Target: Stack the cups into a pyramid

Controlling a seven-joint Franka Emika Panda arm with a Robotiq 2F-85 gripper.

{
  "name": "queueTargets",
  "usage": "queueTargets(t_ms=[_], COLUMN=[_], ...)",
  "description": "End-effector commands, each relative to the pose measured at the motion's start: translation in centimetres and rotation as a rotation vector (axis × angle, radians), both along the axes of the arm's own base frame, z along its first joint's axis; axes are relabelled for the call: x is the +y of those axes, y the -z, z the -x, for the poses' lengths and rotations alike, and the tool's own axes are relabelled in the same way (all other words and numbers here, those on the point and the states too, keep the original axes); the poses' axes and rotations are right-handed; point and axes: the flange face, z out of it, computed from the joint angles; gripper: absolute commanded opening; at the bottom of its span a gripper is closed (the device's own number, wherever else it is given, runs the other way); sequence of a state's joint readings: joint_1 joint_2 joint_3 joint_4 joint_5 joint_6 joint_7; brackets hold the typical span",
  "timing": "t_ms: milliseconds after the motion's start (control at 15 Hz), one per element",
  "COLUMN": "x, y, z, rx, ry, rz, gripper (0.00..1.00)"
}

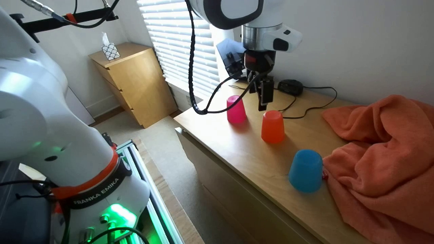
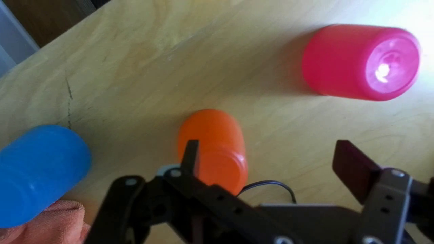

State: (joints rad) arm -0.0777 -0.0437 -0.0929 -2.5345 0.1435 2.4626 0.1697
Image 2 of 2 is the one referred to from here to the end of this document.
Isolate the thin black cable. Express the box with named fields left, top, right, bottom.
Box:
left=236, top=179, right=299, bottom=206

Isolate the orange cloth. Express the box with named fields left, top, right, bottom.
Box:
left=0, top=199, right=92, bottom=244

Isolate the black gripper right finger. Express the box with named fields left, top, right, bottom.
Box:
left=331, top=138, right=414, bottom=244

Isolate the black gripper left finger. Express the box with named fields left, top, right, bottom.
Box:
left=163, top=138, right=290, bottom=244

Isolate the blue plastic cup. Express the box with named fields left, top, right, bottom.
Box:
left=0, top=125, right=94, bottom=229

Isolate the pink plastic cup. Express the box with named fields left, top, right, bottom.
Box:
left=301, top=23, right=423, bottom=102

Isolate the orange plastic cup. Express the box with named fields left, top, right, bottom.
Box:
left=175, top=108, right=250, bottom=197

